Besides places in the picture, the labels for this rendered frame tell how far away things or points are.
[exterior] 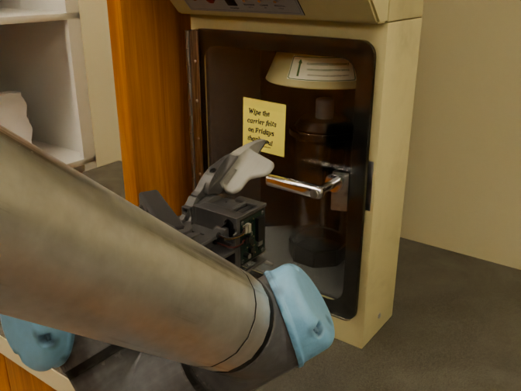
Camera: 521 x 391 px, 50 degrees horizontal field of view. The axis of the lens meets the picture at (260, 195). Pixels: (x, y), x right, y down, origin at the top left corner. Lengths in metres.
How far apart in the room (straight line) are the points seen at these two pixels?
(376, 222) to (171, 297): 0.52
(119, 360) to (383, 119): 0.45
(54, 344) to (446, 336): 0.64
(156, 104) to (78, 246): 0.68
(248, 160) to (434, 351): 0.43
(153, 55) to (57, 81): 1.06
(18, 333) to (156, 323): 0.20
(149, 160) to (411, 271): 0.53
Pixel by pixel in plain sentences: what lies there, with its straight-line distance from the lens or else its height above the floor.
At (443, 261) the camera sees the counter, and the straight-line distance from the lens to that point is 1.16.
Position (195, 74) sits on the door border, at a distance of 0.88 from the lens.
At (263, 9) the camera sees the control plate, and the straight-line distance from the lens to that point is 0.76.
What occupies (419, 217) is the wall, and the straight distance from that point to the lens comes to 1.24.
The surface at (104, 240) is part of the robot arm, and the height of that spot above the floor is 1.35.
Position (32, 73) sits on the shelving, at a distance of 2.05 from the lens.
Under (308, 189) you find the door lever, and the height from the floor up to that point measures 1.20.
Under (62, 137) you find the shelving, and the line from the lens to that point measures 2.00.
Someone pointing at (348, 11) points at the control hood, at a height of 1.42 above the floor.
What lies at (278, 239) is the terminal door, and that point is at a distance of 0.86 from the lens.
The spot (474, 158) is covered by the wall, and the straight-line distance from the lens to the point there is 1.17.
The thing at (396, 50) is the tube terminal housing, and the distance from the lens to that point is 0.75.
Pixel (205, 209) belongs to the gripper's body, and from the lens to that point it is 0.59.
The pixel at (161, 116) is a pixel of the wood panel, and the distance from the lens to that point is 0.93.
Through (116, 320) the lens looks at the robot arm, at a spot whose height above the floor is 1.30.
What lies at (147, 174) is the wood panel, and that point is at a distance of 0.93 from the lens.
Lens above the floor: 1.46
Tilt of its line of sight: 22 degrees down
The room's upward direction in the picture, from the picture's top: straight up
